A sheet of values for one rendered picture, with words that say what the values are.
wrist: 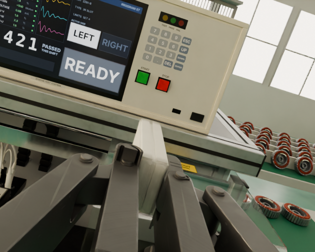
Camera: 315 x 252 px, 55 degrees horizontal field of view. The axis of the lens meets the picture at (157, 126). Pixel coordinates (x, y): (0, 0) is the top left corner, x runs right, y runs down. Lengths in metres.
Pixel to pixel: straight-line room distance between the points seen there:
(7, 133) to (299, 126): 7.73
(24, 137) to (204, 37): 0.35
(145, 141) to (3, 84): 0.41
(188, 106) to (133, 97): 0.10
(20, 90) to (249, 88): 6.94
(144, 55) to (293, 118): 7.47
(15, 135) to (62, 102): 0.10
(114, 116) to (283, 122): 7.41
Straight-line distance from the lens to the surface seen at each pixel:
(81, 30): 0.54
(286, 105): 7.78
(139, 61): 0.53
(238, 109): 7.36
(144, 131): 0.18
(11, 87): 0.55
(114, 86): 0.54
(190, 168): 0.53
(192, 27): 0.54
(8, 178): 0.64
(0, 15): 0.58
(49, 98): 0.53
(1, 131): 0.57
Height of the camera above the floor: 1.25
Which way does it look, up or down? 16 degrees down
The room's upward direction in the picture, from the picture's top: 18 degrees clockwise
